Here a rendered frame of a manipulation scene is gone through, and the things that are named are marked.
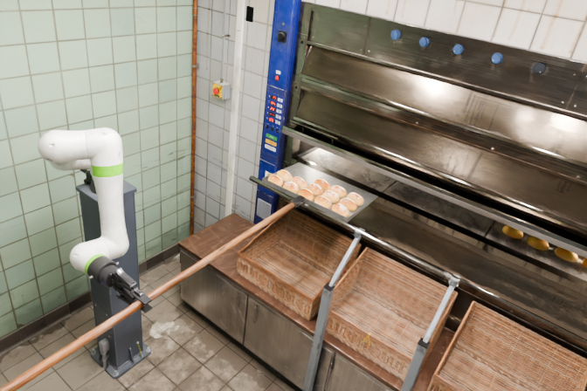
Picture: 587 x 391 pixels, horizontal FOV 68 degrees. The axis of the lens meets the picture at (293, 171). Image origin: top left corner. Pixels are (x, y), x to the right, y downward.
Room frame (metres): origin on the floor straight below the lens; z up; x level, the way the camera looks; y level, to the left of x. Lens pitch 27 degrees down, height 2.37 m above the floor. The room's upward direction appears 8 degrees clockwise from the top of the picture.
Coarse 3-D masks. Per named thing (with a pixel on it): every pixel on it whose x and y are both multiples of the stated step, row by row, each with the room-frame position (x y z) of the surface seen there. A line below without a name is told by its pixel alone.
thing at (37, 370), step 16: (288, 208) 1.84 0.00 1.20; (256, 224) 1.66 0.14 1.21; (240, 240) 1.53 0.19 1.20; (208, 256) 1.39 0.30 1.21; (192, 272) 1.30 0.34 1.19; (160, 288) 1.18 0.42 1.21; (112, 320) 1.01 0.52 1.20; (96, 336) 0.95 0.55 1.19; (64, 352) 0.87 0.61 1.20; (32, 368) 0.80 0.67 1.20; (48, 368) 0.82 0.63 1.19; (16, 384) 0.75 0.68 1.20
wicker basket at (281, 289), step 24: (288, 216) 2.39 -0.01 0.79; (264, 240) 2.21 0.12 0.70; (288, 240) 2.32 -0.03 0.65; (312, 240) 2.25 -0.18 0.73; (336, 240) 2.18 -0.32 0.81; (240, 264) 2.02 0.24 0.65; (264, 264) 2.12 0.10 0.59; (288, 264) 2.15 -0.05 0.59; (312, 264) 2.18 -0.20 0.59; (336, 264) 2.12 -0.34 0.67; (264, 288) 1.91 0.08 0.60; (288, 288) 1.81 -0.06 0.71; (312, 288) 1.97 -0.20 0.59; (312, 312) 1.74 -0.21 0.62
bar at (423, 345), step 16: (336, 272) 1.64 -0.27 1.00; (448, 272) 1.54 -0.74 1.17; (448, 288) 1.49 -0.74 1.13; (320, 320) 1.58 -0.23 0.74; (432, 320) 1.40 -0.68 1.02; (320, 336) 1.57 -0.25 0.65; (320, 352) 1.59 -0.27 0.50; (416, 352) 1.32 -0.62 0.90; (416, 368) 1.31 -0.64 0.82; (304, 384) 1.59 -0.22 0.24
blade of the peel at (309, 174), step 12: (288, 168) 2.31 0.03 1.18; (300, 168) 2.33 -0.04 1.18; (312, 168) 2.35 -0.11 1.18; (264, 180) 2.10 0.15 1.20; (312, 180) 2.21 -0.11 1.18; (336, 180) 2.25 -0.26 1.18; (288, 192) 2.01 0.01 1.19; (348, 192) 2.12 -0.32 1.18; (360, 192) 2.14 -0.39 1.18; (312, 204) 1.93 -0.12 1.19; (336, 216) 1.85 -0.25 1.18; (348, 216) 1.87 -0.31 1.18
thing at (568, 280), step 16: (304, 160) 2.46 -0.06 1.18; (336, 176) 2.29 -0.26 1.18; (400, 208) 2.05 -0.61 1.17; (416, 208) 2.05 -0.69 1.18; (432, 224) 1.95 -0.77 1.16; (448, 224) 1.93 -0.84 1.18; (464, 240) 1.85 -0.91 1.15; (480, 240) 1.82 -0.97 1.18; (512, 256) 1.73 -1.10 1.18; (528, 256) 1.74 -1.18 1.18; (544, 272) 1.65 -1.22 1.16; (560, 272) 1.64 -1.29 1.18; (576, 288) 1.58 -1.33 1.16
